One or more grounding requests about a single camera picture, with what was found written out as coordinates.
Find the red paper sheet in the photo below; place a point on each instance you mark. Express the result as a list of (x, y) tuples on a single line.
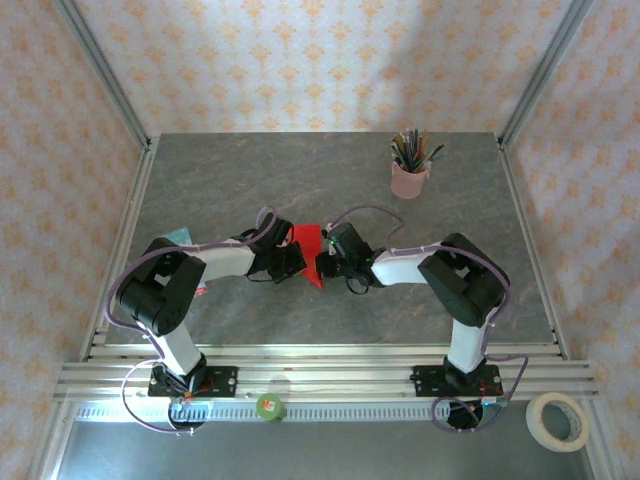
[(310, 237)]

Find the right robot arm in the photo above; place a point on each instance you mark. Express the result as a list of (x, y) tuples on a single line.
[(465, 285)]

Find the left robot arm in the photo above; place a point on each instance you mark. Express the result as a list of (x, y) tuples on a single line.
[(160, 290)]

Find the grey metal sheet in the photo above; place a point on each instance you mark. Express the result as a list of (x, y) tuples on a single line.
[(300, 450)]

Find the pink pencil cup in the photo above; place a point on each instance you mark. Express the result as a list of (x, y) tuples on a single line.
[(407, 185)]

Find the brown pencil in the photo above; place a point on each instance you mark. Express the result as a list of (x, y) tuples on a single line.
[(398, 151)]

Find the grey pencil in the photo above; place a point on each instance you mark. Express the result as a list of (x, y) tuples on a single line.
[(408, 147)]

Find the green pencil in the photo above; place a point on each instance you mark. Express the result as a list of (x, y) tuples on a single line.
[(434, 154)]

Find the green tape roll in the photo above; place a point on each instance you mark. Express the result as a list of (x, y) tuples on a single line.
[(270, 407)]

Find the white masking tape roll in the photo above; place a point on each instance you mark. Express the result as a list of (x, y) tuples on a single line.
[(533, 417)]

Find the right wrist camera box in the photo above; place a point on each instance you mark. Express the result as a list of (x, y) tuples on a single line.
[(328, 230)]

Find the aluminium mounting rail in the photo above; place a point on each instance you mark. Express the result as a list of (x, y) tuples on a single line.
[(325, 380)]

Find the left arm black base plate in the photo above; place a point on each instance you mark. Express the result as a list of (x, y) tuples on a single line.
[(225, 382)]

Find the aluminium table edge rail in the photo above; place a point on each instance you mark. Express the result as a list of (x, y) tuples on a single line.
[(122, 250), (520, 200)]

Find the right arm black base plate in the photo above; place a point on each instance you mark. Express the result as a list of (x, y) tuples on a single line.
[(425, 382)]

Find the aluminium frame post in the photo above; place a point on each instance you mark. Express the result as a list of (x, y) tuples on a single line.
[(546, 65), (103, 65)]

